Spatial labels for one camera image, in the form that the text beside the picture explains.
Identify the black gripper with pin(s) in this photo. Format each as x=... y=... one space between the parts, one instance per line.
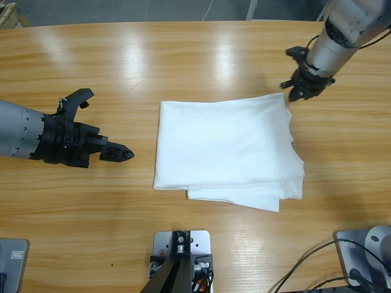
x=311 y=82
x=67 y=143

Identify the white t-shirt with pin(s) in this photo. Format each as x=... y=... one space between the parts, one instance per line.
x=220 y=146

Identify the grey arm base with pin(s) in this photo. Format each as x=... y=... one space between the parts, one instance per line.
x=377 y=244
x=13 y=259

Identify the orange clamp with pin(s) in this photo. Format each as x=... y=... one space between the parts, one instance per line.
x=200 y=282

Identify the wooden crate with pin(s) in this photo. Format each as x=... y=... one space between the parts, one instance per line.
x=12 y=12

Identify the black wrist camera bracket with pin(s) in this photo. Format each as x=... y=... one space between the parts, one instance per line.
x=78 y=96
x=296 y=52

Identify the white metal frame leg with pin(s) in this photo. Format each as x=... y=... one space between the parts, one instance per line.
x=253 y=9
x=320 y=13

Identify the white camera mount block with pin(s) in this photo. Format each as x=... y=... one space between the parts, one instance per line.
x=200 y=241

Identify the dark camera post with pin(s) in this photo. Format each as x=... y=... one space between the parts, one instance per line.
x=171 y=274

